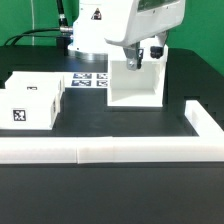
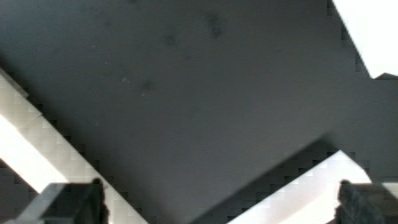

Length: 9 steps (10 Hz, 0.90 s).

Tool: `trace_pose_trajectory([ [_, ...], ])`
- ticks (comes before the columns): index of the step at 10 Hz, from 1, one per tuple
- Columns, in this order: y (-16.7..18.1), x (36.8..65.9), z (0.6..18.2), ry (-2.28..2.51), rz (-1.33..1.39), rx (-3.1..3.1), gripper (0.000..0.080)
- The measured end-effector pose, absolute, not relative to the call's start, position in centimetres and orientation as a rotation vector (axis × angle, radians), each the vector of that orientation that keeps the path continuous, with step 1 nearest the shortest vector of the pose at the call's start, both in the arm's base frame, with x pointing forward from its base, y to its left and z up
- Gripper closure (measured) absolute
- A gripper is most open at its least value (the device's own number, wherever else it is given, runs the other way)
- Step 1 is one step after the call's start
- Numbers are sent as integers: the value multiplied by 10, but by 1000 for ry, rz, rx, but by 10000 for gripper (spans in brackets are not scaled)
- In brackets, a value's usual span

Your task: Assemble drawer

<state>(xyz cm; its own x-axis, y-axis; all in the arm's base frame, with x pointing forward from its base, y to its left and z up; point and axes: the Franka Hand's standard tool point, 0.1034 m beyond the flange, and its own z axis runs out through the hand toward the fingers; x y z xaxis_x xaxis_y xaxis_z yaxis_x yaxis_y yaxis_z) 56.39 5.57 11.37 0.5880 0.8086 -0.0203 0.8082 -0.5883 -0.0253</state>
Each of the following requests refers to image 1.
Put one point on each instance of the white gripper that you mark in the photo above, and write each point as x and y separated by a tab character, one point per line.
129	21

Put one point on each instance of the white drawer cabinet box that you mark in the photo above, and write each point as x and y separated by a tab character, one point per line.
140	88

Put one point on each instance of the white front drawer tray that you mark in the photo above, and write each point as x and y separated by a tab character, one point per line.
28	110

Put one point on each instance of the white drawer tray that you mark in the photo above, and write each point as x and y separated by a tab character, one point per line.
28	110
37	81

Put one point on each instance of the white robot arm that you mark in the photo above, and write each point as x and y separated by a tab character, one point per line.
88	31

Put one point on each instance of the white rear drawer tray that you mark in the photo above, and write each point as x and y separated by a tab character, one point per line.
37	81

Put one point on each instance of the white fiducial marker sheet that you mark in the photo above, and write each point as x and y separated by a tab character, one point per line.
85	80

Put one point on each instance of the white L-shaped boundary rail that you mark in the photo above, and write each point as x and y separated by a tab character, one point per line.
206	146

